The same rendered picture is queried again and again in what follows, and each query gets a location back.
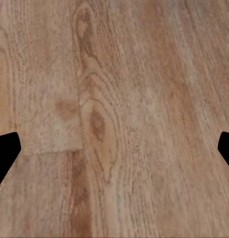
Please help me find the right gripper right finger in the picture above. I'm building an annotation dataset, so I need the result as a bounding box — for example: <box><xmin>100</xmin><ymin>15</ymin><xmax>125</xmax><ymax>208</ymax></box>
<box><xmin>218</xmin><ymin>132</ymin><xmax>229</xmax><ymax>165</ymax></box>

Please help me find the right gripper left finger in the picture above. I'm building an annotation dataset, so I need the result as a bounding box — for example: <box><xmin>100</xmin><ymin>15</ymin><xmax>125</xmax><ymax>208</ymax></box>
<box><xmin>0</xmin><ymin>132</ymin><xmax>21</xmax><ymax>184</ymax></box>

